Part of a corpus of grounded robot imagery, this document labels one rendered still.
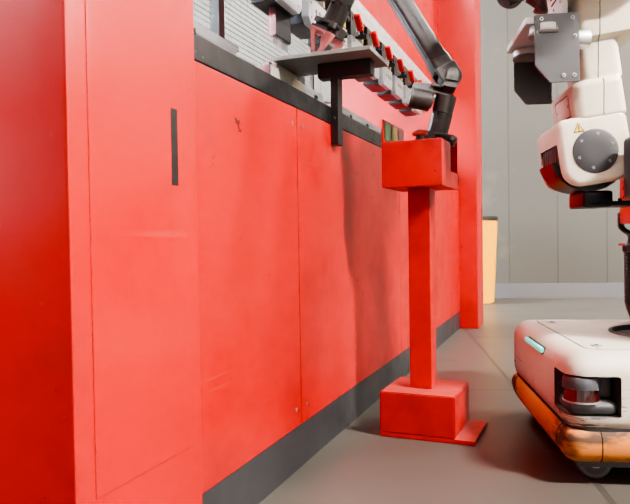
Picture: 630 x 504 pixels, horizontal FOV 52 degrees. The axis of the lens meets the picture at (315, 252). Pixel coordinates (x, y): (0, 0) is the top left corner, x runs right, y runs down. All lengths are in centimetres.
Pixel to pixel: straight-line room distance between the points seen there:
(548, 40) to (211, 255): 96
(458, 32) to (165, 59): 321
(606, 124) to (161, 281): 118
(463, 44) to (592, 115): 234
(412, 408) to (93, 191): 121
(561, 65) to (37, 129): 124
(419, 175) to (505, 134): 417
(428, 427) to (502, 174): 423
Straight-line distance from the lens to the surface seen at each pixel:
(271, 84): 141
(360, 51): 169
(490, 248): 521
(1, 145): 78
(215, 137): 117
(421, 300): 178
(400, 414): 177
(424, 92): 184
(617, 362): 151
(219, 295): 117
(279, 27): 185
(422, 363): 180
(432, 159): 170
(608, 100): 171
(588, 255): 594
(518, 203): 581
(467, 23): 400
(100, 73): 77
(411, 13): 194
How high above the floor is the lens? 53
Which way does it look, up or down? 1 degrees down
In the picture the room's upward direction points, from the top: 1 degrees counter-clockwise
